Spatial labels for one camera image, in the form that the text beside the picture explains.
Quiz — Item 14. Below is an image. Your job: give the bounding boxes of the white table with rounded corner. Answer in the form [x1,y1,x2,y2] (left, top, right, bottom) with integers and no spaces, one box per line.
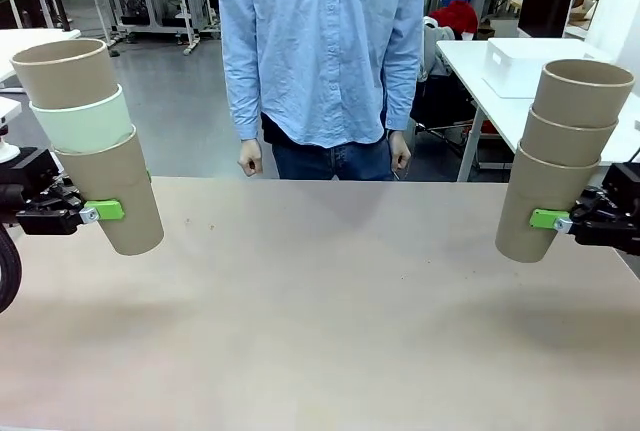
[435,38,640,183]

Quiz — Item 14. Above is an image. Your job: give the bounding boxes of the pale green cup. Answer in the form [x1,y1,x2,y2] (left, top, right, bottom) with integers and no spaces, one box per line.
[28,84,137,155]

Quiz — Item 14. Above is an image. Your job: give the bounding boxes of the white plastic basket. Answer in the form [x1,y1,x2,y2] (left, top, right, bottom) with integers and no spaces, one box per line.
[481,37,614,100]

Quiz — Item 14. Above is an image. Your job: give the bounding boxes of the red cloth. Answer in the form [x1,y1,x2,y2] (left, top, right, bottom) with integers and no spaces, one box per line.
[430,0,479,35]

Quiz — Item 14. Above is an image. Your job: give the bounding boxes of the person's right hand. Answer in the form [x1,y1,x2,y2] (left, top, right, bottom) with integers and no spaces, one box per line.
[237,137,265,179]

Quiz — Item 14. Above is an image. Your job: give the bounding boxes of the tan paper cup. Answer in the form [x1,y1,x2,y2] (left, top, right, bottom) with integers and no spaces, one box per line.
[534,58,636,129]
[494,139,602,264]
[519,106,621,168]
[51,124,166,257]
[9,38,124,113]

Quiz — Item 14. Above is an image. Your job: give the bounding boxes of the white side table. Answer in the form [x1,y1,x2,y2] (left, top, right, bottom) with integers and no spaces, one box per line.
[0,28,82,88]

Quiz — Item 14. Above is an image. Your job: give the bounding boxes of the black computer monitor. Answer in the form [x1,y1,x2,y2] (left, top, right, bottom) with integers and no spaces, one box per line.
[516,0,576,40]

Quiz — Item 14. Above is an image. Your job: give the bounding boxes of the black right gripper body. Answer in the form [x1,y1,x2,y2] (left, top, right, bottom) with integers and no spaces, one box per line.
[568,162,640,255]

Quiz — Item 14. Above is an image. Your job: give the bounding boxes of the person in blue shirt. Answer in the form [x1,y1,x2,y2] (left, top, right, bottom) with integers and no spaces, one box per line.
[218,0,426,182]

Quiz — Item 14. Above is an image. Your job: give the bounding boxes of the person's left forearm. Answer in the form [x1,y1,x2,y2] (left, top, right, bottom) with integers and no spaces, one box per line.
[382,45,424,133]

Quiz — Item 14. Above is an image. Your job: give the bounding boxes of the person's left hand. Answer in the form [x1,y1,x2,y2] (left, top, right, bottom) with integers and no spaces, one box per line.
[386,129,413,182]

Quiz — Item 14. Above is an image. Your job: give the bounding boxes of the person's right forearm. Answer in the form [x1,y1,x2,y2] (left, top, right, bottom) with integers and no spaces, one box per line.
[221,48,264,143]

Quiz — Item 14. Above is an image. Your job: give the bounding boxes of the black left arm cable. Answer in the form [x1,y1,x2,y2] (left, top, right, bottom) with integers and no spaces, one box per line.
[0,224,24,315]

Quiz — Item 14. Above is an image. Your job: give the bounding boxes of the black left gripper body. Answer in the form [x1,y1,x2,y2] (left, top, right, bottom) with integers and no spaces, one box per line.
[0,147,87,237]

